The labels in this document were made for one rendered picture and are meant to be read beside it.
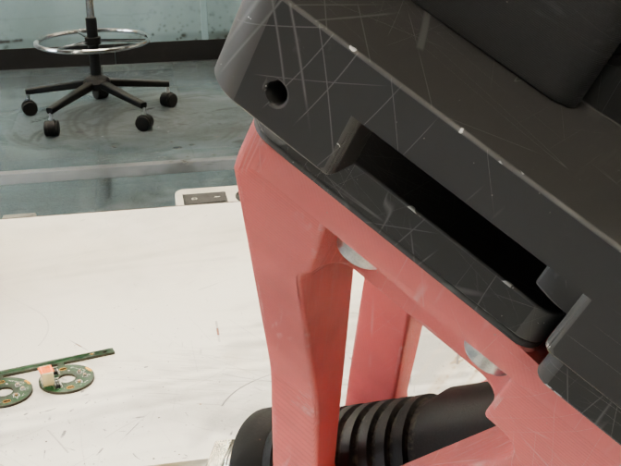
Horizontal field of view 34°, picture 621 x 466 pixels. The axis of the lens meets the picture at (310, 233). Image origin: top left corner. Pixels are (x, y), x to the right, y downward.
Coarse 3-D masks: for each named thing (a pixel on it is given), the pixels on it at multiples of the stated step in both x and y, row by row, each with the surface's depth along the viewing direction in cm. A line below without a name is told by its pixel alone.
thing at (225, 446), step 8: (224, 440) 20; (232, 440) 20; (216, 448) 20; (224, 448) 20; (216, 456) 20; (224, 456) 20; (160, 464) 21; (168, 464) 21; (176, 464) 21; (184, 464) 21; (192, 464) 21; (200, 464) 20; (208, 464) 20; (216, 464) 20; (224, 464) 19
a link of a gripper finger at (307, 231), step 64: (256, 128) 13; (256, 192) 13; (320, 192) 12; (384, 192) 12; (448, 192) 12; (256, 256) 14; (320, 256) 13; (384, 256) 12; (448, 256) 12; (512, 256) 12; (320, 320) 15; (448, 320) 12; (512, 320) 11; (320, 384) 15; (512, 384) 12; (320, 448) 16; (448, 448) 15; (512, 448) 13; (576, 448) 12
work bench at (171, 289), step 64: (0, 256) 60; (64, 256) 59; (128, 256) 59; (192, 256) 59; (0, 320) 52; (64, 320) 52; (128, 320) 52; (192, 320) 52; (256, 320) 51; (128, 384) 46; (192, 384) 46; (256, 384) 46; (448, 384) 45; (0, 448) 41; (64, 448) 41; (128, 448) 41; (192, 448) 41
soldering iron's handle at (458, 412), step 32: (480, 384) 16; (256, 416) 19; (352, 416) 18; (384, 416) 17; (416, 416) 17; (448, 416) 16; (480, 416) 16; (256, 448) 18; (352, 448) 17; (384, 448) 17; (416, 448) 16
